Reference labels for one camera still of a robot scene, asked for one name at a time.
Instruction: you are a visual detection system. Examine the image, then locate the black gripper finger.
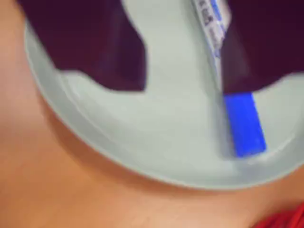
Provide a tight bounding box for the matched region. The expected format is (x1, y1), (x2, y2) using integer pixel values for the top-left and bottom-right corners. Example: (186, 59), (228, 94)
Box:
(18, 0), (148, 93)
(220, 0), (304, 95)

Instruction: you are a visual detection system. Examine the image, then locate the blue capped white marker pen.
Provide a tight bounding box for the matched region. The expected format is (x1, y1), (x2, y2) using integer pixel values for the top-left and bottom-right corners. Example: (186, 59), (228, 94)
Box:
(191, 0), (268, 158)

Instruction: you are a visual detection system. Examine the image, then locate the light green ribbed bowl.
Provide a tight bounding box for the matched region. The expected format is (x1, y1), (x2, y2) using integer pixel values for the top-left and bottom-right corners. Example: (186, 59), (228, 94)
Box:
(23, 0), (304, 190)

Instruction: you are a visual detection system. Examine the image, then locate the coiled red USB cable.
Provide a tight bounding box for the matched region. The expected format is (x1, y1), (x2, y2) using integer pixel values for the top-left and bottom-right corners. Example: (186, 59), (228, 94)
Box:
(250, 205), (304, 228)

